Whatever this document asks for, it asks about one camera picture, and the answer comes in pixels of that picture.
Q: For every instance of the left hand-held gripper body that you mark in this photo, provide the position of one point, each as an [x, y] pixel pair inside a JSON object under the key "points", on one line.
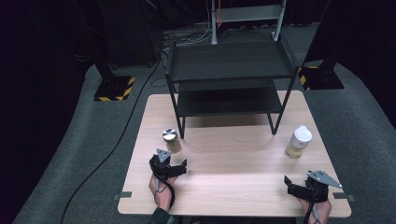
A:
{"points": [[162, 166]]}

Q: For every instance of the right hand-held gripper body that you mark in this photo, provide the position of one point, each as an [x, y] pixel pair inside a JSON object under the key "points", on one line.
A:
{"points": [[317, 186]]}

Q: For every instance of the glass jar with silver lid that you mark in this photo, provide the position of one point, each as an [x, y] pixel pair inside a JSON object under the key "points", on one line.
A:
{"points": [[171, 140]]}

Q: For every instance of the clear bottle with white cap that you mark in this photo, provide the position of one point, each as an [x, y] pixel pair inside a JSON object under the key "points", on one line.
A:
{"points": [[299, 141]]}

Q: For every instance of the black two-tier shelf rack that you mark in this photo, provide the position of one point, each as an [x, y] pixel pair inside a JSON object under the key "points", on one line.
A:
{"points": [[230, 60]]}

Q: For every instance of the person's left hand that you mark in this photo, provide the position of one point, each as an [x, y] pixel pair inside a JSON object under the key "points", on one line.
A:
{"points": [[162, 190]]}

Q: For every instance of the person's right hand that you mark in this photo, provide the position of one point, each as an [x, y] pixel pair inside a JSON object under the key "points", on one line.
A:
{"points": [[322, 211]]}

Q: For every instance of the grey tape strip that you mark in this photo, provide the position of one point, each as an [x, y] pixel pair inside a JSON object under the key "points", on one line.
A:
{"points": [[122, 195], [342, 196]]}

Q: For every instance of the black yellow striped stand base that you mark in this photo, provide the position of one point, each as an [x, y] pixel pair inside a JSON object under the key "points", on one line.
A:
{"points": [[322, 77], [114, 88]]}

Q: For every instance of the grey metal stand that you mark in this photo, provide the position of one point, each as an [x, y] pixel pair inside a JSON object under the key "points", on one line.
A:
{"points": [[246, 14]]}

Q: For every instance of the black stand post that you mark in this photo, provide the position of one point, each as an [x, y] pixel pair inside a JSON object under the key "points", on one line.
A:
{"points": [[327, 37], [104, 62]]}

